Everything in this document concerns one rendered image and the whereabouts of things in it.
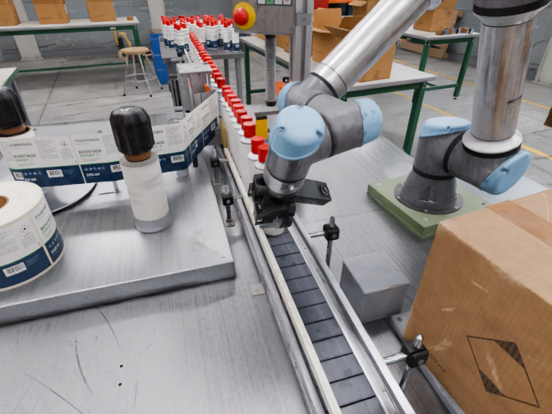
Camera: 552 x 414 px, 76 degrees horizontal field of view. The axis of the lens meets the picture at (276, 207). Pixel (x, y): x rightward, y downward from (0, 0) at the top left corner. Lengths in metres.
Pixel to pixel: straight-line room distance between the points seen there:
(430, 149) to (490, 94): 0.23
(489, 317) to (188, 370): 0.49
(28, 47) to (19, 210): 7.72
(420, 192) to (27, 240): 0.94
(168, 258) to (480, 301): 0.61
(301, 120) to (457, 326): 0.38
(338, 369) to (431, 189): 0.59
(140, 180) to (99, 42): 7.64
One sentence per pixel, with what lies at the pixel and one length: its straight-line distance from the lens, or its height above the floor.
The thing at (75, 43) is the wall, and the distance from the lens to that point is 8.47.
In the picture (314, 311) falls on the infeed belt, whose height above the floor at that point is 0.88.
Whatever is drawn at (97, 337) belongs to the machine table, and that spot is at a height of 0.83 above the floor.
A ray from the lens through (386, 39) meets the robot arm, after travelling 0.75.
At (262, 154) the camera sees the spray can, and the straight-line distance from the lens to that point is 0.81.
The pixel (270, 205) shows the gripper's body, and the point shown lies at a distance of 0.68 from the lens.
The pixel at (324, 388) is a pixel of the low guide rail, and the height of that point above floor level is 0.92.
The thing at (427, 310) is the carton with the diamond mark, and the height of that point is 0.96.
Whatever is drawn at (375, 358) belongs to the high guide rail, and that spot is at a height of 0.96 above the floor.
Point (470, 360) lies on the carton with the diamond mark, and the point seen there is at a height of 0.95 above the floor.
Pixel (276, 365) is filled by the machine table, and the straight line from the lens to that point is 0.70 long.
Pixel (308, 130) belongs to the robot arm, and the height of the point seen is 1.23.
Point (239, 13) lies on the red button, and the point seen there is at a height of 1.33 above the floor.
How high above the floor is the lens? 1.42
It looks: 34 degrees down
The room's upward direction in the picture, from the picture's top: straight up
